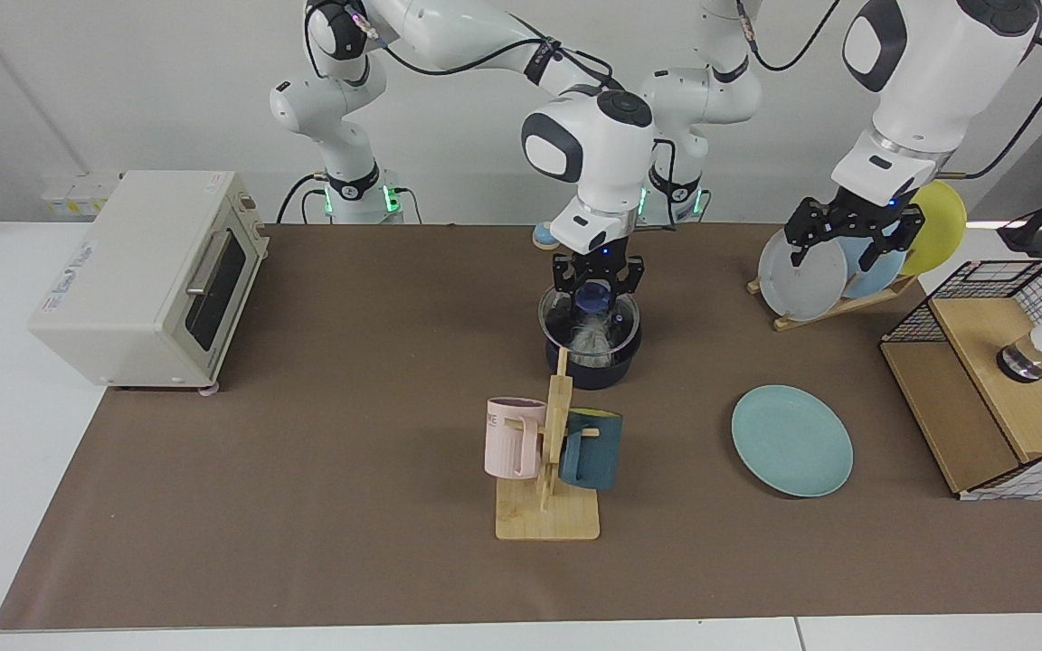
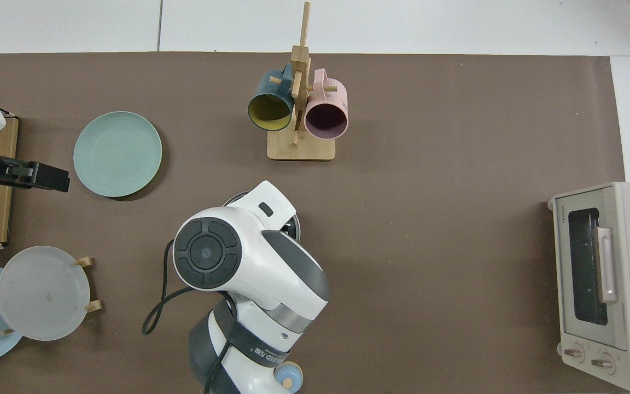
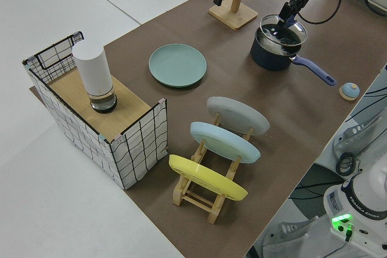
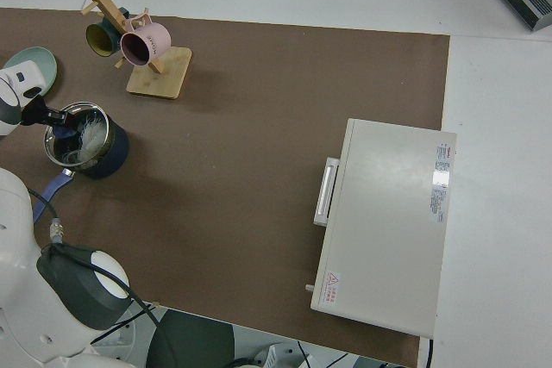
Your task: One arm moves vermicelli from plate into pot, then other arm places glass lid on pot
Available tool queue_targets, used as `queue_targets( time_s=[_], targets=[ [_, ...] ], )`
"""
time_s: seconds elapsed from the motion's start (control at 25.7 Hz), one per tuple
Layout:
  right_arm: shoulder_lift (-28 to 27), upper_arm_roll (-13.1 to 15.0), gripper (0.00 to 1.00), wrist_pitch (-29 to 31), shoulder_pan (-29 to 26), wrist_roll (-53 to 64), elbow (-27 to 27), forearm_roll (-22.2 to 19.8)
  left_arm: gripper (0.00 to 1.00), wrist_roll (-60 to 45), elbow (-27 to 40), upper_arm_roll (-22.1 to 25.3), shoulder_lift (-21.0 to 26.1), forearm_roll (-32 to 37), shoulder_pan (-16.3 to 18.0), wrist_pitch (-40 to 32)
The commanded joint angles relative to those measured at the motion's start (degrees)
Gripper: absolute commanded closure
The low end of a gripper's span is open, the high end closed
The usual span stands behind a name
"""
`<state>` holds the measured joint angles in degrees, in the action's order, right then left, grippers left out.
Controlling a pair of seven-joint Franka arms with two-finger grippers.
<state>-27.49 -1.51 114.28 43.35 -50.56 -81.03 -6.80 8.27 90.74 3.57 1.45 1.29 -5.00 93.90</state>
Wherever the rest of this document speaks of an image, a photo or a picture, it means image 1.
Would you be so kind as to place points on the glass lid with blue knob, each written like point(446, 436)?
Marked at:
point(622, 330)

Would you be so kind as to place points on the white vermicelli bundle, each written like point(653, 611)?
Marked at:
point(589, 336)

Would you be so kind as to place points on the light blue round plate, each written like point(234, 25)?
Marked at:
point(878, 276)

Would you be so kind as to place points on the grey round plate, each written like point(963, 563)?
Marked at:
point(801, 280)

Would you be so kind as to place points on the wooden plate rack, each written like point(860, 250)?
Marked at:
point(833, 309)

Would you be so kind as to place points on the yellow round plate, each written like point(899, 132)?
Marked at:
point(942, 226)

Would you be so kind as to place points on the green round plate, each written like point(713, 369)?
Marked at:
point(792, 441)

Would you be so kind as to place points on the small blue round bell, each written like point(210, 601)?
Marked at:
point(543, 237)

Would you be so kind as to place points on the dark teal mug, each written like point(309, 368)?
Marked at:
point(592, 452)

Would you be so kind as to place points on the pink mug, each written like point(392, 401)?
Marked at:
point(510, 443)

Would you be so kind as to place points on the wooden cup stand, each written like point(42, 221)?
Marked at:
point(546, 517)

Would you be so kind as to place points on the brown table cloth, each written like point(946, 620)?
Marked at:
point(349, 470)

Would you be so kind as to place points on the pale toaster oven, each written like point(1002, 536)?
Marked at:
point(123, 289)

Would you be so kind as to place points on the white wall socket box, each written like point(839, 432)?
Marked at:
point(78, 194)

